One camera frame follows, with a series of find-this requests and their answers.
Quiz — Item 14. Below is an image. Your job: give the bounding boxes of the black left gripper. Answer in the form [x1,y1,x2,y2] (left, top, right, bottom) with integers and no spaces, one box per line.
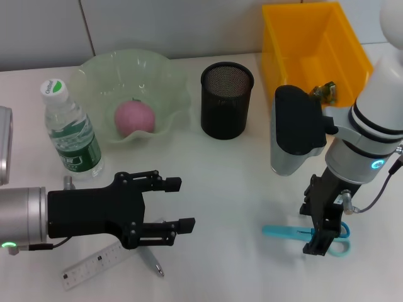
[46,169,196,250]

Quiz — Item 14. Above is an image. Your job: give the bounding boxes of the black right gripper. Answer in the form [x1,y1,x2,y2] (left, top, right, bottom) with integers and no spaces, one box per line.
[300,167,362,257]

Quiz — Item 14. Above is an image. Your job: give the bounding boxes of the blue scissors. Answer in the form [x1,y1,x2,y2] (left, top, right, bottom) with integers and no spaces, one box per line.
[262,220,351,259]

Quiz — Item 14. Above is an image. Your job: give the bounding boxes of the clear plastic ruler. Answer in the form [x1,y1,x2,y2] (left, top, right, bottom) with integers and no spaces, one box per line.
[60,242,138,291]

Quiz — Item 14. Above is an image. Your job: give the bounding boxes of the clear green-label water bottle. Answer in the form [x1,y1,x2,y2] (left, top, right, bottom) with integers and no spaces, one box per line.
[40,77,105,182]

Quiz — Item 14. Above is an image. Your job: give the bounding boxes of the green plastic wrapper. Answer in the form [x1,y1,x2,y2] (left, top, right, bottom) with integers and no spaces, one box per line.
[310,81,339,104]

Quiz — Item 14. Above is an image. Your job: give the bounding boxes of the grey clear ballpoint pen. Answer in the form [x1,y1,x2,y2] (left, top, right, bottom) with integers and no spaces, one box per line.
[138,248,165,277]

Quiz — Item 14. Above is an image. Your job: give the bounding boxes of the black mesh pen holder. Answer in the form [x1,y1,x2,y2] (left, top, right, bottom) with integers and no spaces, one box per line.
[200,61,255,140]

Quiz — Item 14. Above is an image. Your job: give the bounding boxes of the green glass fruit bowl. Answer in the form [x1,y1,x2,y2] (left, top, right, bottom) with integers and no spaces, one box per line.
[68,48,193,145]

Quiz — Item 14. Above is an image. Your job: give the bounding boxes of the yellow plastic bin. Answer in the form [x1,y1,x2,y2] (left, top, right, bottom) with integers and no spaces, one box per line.
[261,1,375,109]

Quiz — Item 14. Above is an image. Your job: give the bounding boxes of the silver black right camera box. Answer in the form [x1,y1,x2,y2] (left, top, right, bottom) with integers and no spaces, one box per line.
[270,84,328,177]

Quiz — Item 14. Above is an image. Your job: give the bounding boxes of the black cable with silver plug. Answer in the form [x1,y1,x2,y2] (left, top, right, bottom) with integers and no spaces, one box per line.
[6,237,69,256]

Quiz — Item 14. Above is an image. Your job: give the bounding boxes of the black white wrist camera box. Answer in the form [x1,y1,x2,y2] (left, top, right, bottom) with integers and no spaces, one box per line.
[0,105,14,186]

